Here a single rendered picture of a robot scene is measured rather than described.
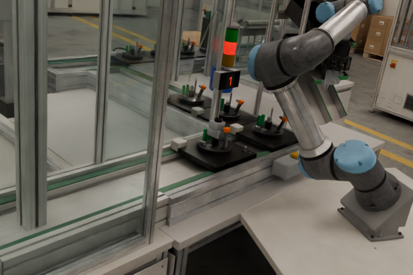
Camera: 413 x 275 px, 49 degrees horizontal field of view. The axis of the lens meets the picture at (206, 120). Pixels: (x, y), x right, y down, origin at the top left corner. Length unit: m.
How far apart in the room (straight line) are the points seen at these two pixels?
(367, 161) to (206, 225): 0.55
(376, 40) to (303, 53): 9.13
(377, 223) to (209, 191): 0.56
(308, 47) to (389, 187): 0.56
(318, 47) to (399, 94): 4.84
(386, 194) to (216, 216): 0.56
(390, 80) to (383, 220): 4.67
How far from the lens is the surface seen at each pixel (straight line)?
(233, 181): 1.63
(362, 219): 1.64
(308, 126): 1.51
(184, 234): 1.44
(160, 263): 1.43
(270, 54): 1.37
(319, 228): 1.61
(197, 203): 1.51
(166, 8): 1.11
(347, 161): 1.50
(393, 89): 6.18
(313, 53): 1.34
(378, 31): 10.42
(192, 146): 1.76
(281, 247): 1.46
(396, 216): 1.64
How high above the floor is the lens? 1.67
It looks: 20 degrees down
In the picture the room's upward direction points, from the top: 8 degrees clockwise
